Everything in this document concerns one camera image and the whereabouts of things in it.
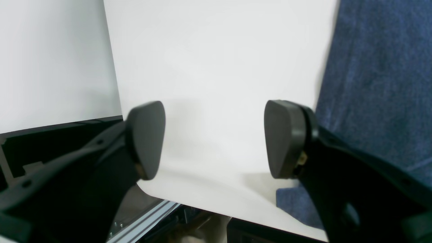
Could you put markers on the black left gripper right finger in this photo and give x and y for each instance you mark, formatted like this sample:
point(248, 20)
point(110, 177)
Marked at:
point(359, 198)

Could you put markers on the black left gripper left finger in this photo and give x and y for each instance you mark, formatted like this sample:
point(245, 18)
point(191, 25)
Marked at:
point(75, 197)

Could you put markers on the dark blue T-shirt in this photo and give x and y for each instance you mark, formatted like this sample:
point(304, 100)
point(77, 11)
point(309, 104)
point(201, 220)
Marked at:
point(376, 92)

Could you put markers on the aluminium frame column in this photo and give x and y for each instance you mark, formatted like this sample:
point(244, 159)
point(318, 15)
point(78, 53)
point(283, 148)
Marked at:
point(144, 223)

